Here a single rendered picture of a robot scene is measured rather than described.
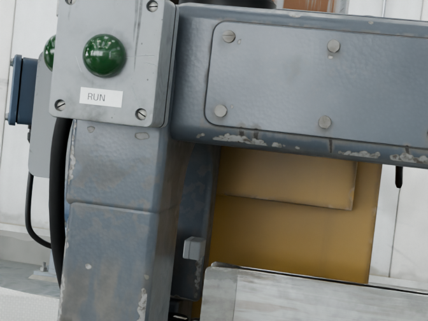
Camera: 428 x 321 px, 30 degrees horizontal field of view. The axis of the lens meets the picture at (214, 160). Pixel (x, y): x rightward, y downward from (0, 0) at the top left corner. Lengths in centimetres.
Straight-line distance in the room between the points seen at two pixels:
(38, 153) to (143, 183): 46
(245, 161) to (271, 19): 27
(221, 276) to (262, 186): 12
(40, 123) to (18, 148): 526
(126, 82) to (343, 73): 15
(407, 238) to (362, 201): 493
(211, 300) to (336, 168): 19
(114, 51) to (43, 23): 573
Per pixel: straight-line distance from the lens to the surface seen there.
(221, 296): 75
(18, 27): 634
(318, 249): 87
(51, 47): 58
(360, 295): 74
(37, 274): 579
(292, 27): 58
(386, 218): 577
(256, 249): 88
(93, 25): 56
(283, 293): 75
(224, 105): 58
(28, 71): 106
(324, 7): 108
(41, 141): 104
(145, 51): 55
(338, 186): 82
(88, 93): 55
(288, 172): 82
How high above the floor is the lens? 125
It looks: 3 degrees down
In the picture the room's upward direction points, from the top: 6 degrees clockwise
